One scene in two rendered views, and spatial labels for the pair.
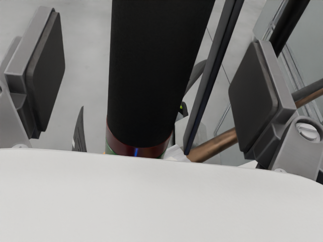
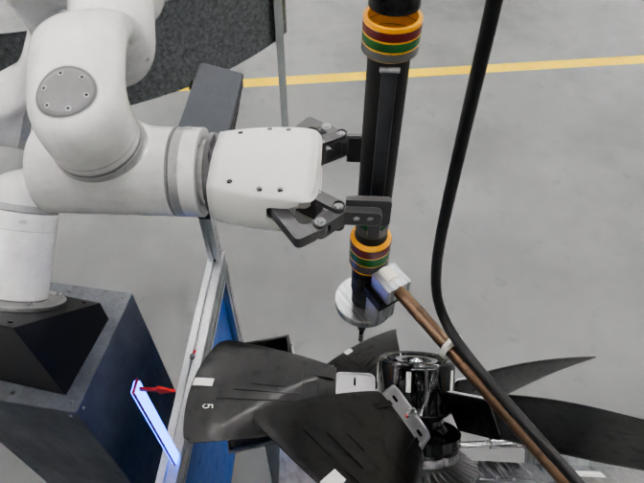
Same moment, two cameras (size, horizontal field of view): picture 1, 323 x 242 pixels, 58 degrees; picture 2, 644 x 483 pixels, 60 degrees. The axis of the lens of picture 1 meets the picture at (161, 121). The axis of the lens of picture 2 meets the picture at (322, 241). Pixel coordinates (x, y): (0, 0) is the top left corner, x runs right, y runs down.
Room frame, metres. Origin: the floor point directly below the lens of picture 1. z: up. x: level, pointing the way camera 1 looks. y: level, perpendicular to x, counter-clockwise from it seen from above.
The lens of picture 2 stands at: (0.14, -0.38, 2.01)
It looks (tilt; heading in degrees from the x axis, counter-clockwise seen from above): 49 degrees down; 104
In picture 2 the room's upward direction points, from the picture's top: straight up
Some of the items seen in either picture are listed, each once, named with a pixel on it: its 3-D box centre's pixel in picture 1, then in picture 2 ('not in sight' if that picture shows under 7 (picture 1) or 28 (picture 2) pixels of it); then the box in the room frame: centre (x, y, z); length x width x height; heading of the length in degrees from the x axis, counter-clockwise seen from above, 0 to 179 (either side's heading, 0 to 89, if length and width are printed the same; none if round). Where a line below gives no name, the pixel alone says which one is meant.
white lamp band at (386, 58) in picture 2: not in sight; (390, 43); (0.09, 0.01, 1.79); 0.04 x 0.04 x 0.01
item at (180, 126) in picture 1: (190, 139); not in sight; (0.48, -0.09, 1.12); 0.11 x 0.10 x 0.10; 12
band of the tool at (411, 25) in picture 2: not in sight; (391, 34); (0.09, 0.01, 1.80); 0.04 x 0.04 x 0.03
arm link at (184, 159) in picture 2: not in sight; (195, 171); (-0.07, -0.02, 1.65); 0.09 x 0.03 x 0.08; 102
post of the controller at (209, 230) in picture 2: not in sight; (210, 233); (-0.37, 0.46, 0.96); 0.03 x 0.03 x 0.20; 12
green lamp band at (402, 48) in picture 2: not in sight; (391, 34); (0.09, 0.01, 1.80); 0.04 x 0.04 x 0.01
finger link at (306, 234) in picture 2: not in sight; (293, 210); (0.03, -0.05, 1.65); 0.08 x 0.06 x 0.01; 110
